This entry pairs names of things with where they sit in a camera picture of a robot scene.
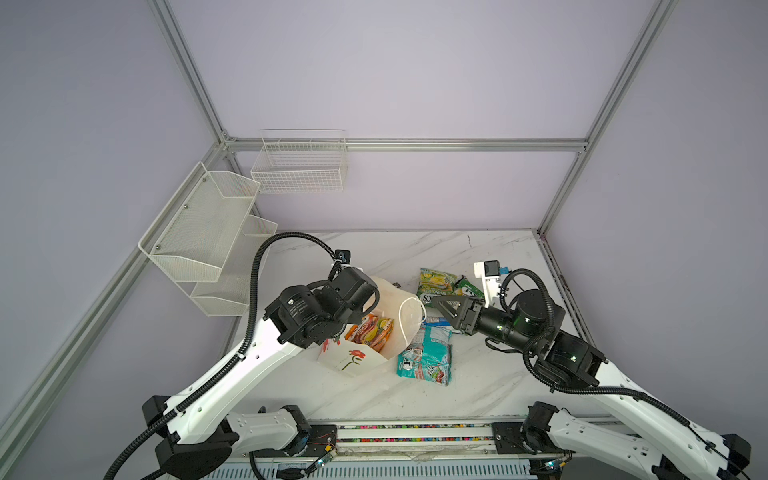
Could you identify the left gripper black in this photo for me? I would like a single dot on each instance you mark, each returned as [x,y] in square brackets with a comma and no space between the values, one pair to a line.
[356,318]

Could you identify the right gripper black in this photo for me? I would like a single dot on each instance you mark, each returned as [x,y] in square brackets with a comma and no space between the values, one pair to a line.
[473,307]

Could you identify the white floral paper bag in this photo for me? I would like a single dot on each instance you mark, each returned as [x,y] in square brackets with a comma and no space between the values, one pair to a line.
[354,360]

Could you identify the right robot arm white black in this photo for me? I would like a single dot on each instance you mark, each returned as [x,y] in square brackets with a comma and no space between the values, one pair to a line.
[663,443]

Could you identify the white wire basket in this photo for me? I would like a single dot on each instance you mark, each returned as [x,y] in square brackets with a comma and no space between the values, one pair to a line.
[301,161]

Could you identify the green snack packet right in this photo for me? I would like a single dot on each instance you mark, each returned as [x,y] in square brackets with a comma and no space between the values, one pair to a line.
[464,287]

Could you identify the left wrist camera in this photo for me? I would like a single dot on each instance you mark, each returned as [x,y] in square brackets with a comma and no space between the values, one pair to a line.
[342,256]

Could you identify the yellow-green snack packet back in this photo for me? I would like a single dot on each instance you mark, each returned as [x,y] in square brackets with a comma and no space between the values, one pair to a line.
[434,283]

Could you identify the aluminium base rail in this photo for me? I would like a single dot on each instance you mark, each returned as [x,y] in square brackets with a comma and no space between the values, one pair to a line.
[430,451]

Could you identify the orange snack packet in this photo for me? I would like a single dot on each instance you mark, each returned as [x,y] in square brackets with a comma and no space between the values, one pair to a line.
[373,332]

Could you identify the teal snack packet top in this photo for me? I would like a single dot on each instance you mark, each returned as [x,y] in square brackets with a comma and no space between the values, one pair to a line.
[428,357]

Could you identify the upper white mesh shelf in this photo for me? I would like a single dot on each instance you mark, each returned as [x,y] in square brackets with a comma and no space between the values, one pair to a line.
[191,240]

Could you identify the white mesh shelf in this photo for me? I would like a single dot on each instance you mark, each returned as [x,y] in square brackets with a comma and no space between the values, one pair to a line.
[191,240]
[229,296]

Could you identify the lower white mesh shelf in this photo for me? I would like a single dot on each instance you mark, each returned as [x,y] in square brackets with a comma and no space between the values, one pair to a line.
[229,296]

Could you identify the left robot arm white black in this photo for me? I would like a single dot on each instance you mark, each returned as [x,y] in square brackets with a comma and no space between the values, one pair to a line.
[203,431]

